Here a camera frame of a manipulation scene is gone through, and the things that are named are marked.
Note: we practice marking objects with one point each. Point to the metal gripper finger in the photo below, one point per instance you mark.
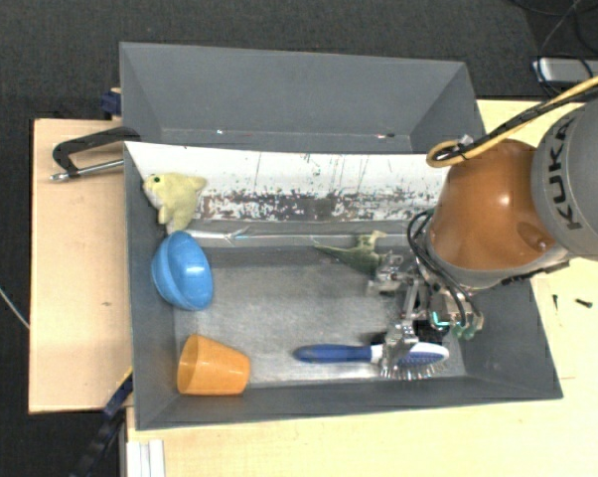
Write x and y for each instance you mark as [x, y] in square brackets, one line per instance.
[388, 272]
[401, 338]

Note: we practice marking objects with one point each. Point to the green toy dinosaur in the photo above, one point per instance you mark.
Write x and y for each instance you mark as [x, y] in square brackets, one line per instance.
[361, 259]

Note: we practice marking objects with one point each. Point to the blue and white brush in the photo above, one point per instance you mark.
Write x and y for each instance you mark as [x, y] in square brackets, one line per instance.
[334, 353]

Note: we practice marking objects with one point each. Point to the grey metal bin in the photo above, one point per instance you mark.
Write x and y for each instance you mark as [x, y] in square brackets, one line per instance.
[289, 311]

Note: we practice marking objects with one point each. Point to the orange plastic cup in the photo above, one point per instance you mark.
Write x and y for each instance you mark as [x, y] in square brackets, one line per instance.
[212, 368]

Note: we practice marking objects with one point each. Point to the blue plastic egg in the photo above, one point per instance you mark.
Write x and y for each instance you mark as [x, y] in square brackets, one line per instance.
[182, 271]

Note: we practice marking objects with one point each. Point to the yellow plush toy animal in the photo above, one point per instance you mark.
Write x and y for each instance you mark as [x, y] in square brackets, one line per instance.
[177, 197]

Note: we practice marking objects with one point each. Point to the pale brown cardboard board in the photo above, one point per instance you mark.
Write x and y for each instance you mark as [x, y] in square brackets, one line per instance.
[78, 266]

